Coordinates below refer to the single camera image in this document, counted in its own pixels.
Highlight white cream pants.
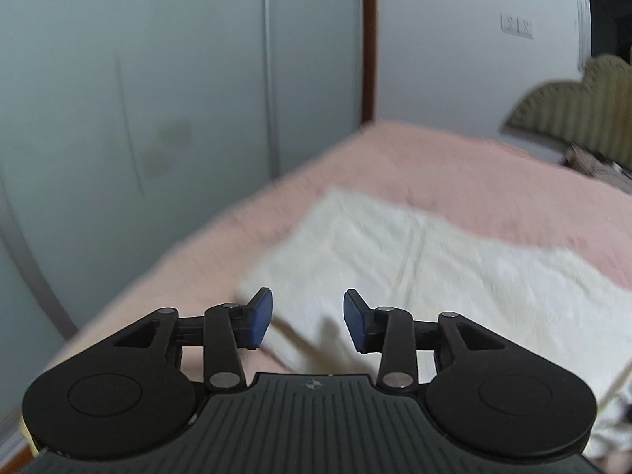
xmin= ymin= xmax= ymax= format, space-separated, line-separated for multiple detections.
xmin=235 ymin=185 xmax=632 ymax=460

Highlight pink floral bed blanket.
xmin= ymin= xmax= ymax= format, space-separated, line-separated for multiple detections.
xmin=59 ymin=122 xmax=631 ymax=359

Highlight pale green wardrobe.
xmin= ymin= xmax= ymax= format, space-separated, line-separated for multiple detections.
xmin=1 ymin=0 xmax=362 ymax=416

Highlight grey brown pillow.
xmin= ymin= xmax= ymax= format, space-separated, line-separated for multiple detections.
xmin=563 ymin=145 xmax=631 ymax=194

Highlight olive green padded headboard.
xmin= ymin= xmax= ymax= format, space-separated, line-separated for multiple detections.
xmin=507 ymin=55 xmax=631 ymax=168

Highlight white wall socket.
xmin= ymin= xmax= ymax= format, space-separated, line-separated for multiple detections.
xmin=500 ymin=14 xmax=519 ymax=36
xmin=516 ymin=18 xmax=534 ymax=40

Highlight brown wooden door frame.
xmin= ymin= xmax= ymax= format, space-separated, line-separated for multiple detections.
xmin=361 ymin=0 xmax=378 ymax=124

